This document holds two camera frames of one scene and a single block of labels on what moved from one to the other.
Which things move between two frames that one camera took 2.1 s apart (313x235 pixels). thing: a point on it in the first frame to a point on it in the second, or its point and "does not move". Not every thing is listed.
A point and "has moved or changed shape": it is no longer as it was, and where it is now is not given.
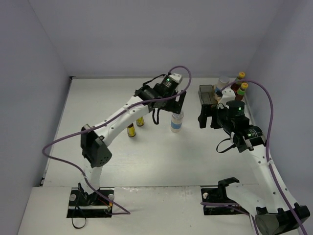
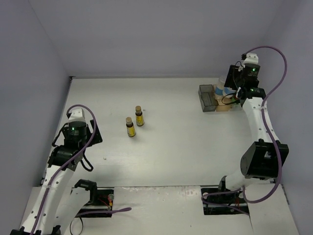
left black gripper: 176,103 to 95,137
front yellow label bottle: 131,130 does not move
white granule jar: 176,122 has moved or changed shape
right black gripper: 210,115 to 231,76
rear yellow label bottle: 140,122 does not move
